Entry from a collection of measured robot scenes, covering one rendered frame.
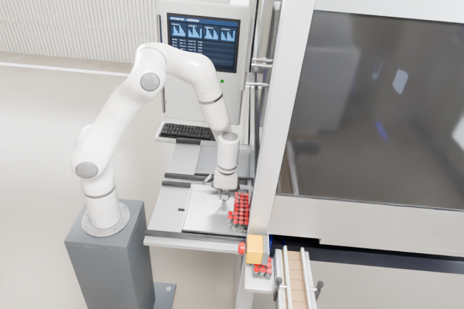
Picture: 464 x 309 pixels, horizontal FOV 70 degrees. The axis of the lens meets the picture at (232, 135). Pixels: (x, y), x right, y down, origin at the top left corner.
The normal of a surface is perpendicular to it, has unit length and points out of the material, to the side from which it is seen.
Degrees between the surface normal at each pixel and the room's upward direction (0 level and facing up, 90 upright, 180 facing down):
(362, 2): 90
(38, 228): 0
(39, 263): 0
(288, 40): 90
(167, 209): 0
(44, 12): 90
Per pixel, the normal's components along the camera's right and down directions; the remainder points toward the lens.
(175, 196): 0.07, -0.81
